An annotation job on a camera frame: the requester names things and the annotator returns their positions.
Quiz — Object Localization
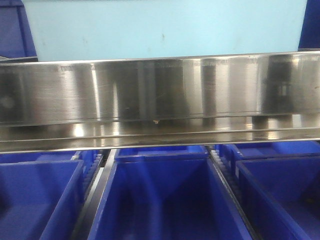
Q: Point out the blue bin upper shelf right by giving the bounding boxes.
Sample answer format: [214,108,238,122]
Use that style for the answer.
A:
[298,0,320,50]

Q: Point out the grey metal divider rail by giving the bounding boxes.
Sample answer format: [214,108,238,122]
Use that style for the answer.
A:
[70,149,117,240]

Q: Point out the blue bin lower right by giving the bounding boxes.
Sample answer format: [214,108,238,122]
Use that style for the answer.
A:
[236,156,320,240]

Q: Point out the blue bin shelf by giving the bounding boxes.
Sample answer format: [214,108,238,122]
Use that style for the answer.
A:
[0,0,37,59]
[298,0,320,50]

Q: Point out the blue bin lower middle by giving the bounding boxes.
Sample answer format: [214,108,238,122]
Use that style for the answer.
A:
[88,158,251,240]

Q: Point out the stainless steel shelf front rail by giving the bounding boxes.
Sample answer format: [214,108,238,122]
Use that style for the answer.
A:
[0,51,320,153]

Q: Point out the blue bin lower left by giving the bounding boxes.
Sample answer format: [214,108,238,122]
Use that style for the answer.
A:
[0,160,84,240]

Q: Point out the white roller track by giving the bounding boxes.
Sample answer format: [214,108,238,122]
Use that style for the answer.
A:
[206,146,262,240]

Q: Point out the blue bin upper shelf left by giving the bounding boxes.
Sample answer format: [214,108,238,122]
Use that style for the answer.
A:
[0,0,37,59]

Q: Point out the light teal plastic bin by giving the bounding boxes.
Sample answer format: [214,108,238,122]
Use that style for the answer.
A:
[23,0,307,61]

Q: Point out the blue bin behind middle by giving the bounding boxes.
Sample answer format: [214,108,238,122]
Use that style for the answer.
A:
[114,145,209,163]

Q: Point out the blue bin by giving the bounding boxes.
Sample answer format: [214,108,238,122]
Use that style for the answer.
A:
[114,145,209,163]
[88,158,251,240]
[236,156,320,240]
[0,160,84,240]
[214,140,320,176]

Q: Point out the blue bin behind right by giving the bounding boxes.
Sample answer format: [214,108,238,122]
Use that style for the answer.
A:
[214,140,320,176]

